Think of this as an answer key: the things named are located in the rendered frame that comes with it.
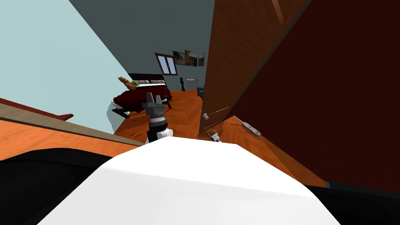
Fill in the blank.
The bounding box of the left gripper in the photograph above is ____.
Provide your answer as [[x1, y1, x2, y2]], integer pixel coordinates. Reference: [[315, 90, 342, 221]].
[[142, 92, 166, 118]]

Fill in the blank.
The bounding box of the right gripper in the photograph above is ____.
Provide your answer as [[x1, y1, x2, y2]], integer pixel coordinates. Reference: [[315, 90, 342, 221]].
[[207, 129, 221, 143]]

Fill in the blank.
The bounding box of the bed with dark red cover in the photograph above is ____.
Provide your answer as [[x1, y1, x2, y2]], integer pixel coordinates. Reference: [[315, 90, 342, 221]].
[[112, 73, 173, 119]]

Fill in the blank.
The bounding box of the brown framed window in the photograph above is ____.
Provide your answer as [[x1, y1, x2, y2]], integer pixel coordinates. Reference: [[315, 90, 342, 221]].
[[154, 52, 179, 77]]

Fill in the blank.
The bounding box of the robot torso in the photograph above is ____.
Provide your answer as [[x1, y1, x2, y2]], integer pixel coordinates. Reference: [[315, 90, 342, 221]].
[[37, 136, 341, 225]]

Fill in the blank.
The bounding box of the brown wooden door leaf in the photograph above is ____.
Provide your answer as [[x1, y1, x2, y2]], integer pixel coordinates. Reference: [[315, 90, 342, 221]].
[[198, 0, 311, 136]]

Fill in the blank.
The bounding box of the dark maroon door leaf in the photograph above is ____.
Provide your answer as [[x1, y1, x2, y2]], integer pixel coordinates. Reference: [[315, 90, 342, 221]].
[[224, 0, 400, 194]]

